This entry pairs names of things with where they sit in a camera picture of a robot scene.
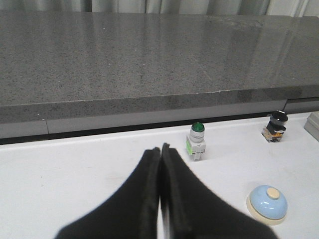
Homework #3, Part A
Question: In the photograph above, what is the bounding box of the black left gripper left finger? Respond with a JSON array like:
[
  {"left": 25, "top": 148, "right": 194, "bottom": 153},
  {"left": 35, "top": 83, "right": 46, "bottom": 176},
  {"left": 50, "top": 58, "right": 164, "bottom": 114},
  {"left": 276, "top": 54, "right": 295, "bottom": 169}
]
[{"left": 56, "top": 147, "right": 160, "bottom": 239}]

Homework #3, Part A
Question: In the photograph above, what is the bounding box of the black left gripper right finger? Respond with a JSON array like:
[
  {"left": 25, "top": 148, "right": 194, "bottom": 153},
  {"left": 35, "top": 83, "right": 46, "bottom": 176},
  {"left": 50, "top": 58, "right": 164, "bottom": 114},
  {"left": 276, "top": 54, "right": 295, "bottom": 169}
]
[{"left": 160, "top": 143, "right": 277, "bottom": 239}]

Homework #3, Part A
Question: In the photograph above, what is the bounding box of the blue and cream desk bell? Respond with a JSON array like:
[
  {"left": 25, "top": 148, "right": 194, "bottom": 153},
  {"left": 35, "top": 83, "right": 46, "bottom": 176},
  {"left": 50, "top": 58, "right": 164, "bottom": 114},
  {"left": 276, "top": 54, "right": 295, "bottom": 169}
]
[{"left": 246, "top": 185, "right": 288, "bottom": 226}]

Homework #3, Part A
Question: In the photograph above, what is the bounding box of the grey stone counter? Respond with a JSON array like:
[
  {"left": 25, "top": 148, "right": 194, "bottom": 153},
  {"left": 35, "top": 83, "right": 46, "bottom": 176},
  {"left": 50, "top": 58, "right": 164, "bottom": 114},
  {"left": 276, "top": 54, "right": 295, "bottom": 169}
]
[{"left": 0, "top": 10, "right": 319, "bottom": 144}]

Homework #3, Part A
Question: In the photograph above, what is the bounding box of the grey pleated curtain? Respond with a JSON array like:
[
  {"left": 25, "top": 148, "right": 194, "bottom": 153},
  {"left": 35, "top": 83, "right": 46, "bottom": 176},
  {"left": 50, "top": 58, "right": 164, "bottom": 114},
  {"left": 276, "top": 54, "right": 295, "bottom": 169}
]
[{"left": 0, "top": 0, "right": 319, "bottom": 17}]

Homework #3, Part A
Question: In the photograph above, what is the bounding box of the green pushbutton switch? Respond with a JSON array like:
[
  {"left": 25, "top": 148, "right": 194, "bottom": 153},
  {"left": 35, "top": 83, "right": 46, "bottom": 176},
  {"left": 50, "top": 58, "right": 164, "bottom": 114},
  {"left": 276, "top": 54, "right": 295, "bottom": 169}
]
[{"left": 186, "top": 122, "right": 206, "bottom": 161}]

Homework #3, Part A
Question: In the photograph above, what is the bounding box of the black selector knob switch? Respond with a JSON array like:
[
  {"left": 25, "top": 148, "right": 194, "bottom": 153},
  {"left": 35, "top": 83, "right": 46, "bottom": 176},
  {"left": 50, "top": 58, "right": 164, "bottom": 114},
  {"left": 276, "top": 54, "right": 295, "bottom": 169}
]
[{"left": 261, "top": 111, "right": 288, "bottom": 142}]

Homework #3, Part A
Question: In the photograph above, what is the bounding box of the grey on-off switch box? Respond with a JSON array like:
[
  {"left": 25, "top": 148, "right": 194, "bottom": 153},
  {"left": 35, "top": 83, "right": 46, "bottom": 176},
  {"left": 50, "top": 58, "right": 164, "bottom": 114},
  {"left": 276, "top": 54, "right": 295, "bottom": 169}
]
[{"left": 304, "top": 111, "right": 319, "bottom": 141}]

